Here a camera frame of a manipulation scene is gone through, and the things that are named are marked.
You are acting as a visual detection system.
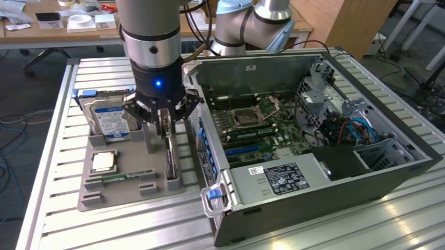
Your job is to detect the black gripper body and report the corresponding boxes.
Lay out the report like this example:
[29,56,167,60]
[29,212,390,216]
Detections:
[130,61,187,101]

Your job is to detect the black green GPU card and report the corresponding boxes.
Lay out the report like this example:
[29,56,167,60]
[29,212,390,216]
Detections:
[156,110,180,182]

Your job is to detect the hard disk blue caddy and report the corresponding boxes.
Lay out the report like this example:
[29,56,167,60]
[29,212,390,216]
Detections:
[72,85,138,143]

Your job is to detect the CPU socket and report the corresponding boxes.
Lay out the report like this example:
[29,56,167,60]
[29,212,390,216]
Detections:
[230,107,261,129]

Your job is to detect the grey parts rack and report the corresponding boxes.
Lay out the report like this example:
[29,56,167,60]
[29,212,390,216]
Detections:
[76,121,187,212]

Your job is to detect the black expansion slot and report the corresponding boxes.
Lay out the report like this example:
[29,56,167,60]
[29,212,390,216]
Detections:
[222,140,261,149]

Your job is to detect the silver socket cover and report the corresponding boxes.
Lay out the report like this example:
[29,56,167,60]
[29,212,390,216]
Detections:
[255,95,283,118]

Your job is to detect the silver CPU chip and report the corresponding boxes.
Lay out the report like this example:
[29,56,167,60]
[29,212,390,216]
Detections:
[91,152,118,172]

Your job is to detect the blue expansion slot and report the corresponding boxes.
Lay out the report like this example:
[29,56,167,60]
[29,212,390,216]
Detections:
[223,145,261,157]

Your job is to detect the white labelled box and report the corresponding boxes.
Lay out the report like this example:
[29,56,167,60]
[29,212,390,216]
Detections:
[94,14,116,31]

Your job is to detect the flat white box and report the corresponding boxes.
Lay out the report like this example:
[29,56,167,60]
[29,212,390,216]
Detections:
[66,20,98,33]

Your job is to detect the green motherboard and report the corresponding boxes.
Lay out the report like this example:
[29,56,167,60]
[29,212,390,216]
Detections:
[204,88,314,167]

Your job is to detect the clear bag dark parts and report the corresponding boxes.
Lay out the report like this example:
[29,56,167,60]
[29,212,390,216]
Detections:
[75,0,102,14]

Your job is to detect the silver chipset heatsink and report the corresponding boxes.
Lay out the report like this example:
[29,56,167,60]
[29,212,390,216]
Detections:
[274,148,297,160]

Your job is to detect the black chair base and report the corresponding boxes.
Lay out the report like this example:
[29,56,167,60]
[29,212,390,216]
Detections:
[20,45,106,78]

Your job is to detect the silver perforated disk bay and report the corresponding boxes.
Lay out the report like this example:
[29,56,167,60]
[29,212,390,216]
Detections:
[295,56,349,122]

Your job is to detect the wooden desk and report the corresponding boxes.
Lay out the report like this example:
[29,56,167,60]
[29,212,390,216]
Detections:
[0,0,314,50]

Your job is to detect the black white small box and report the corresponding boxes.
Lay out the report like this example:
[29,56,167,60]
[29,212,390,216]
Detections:
[33,12,66,30]

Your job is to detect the grey power supply unit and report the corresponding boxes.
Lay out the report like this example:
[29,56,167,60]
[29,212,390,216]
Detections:
[229,152,331,206]

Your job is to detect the black power connector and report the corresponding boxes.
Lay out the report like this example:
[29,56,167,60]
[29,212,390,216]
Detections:
[318,119,349,146]

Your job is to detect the crumpled plastic bag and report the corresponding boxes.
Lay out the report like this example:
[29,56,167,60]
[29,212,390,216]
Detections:
[0,1,33,24]

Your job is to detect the black open PC case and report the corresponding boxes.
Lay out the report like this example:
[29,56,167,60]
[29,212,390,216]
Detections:
[180,51,444,248]

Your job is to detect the white floor box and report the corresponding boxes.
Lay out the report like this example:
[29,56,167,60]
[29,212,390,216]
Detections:
[368,32,388,57]

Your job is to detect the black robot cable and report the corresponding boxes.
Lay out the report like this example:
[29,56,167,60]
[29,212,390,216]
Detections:
[179,0,218,63]

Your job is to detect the clear plastic case handle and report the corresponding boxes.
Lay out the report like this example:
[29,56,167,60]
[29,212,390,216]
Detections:
[200,182,233,218]

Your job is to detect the blue data wire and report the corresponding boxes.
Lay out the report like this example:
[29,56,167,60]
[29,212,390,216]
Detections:
[349,117,380,144]

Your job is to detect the silver disk bay bracket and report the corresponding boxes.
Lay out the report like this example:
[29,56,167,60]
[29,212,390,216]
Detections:
[353,137,416,172]

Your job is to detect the white desk frame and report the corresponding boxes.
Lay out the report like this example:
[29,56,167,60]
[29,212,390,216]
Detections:
[378,0,445,71]

